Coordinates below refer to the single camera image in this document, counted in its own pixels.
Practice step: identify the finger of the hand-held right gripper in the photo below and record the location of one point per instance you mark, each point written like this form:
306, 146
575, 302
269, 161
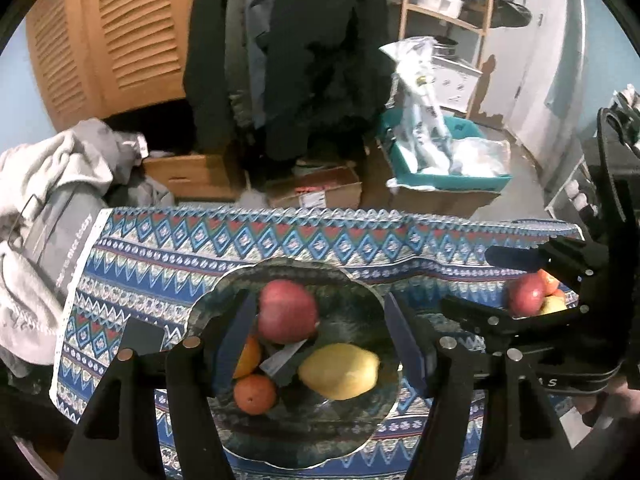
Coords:
490, 321
530, 256

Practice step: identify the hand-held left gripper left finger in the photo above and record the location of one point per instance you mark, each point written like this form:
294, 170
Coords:
235, 340

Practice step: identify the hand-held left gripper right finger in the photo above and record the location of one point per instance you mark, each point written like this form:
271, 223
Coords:
407, 345

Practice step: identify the large orange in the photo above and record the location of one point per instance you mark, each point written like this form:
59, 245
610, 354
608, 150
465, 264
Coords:
248, 357

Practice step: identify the medium orange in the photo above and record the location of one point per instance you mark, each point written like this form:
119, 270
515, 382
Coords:
549, 281

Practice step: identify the yellow-green pear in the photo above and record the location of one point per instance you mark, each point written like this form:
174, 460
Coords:
554, 305

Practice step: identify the small orange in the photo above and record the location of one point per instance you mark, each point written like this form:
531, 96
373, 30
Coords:
255, 394

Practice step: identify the large red apple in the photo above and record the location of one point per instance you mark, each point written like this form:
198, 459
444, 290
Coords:
287, 312

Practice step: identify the clear glass bowl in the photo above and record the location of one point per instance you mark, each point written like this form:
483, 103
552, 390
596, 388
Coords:
345, 310

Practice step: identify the yellow lemon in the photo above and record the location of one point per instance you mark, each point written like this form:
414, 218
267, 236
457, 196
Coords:
340, 372

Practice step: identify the person's right hand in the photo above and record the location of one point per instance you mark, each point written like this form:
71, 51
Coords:
615, 402

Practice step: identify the shoe rack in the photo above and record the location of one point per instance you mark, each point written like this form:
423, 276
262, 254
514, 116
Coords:
567, 202

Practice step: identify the white shoe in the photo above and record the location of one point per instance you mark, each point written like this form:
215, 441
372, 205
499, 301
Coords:
580, 200

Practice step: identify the black flat rectangular slab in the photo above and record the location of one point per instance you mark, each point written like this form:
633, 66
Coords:
142, 337

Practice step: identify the blue patterned tablecloth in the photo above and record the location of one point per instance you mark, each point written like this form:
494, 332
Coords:
165, 270

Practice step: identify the teal plastic crate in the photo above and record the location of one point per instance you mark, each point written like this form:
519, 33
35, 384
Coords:
450, 182

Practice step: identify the clear plastic bags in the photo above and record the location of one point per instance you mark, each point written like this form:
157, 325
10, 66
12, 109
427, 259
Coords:
480, 157

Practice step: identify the wooden drawer box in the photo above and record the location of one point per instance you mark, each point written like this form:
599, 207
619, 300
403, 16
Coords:
190, 175

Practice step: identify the grey crumpled jacket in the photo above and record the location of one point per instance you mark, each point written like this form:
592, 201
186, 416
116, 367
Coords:
145, 192

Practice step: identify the small cardboard box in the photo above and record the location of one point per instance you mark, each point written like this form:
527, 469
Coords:
325, 192

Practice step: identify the white printed rice bag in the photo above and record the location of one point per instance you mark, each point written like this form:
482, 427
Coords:
425, 110

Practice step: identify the white patterned storage box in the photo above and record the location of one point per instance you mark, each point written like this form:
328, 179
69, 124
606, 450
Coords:
457, 82

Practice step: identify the white door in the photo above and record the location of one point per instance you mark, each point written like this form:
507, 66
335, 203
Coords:
545, 60

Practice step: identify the grey printed garment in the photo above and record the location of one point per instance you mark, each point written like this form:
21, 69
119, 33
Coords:
60, 220

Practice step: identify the steel steamer pot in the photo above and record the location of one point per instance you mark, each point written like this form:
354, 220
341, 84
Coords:
445, 49

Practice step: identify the black hanging bag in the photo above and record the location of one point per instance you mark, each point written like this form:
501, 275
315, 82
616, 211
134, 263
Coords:
510, 10

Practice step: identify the pile of grey clothes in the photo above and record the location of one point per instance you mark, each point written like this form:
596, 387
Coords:
40, 170

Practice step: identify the wooden shelf unit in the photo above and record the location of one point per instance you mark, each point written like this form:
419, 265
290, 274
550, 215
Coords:
440, 12

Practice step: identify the grey hanging jacket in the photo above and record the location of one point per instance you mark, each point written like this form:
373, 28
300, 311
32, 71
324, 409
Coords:
247, 60

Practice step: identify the black hanging coat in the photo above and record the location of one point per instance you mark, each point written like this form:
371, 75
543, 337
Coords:
310, 60

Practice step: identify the wooden louvered wardrobe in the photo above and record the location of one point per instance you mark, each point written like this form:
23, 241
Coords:
125, 35

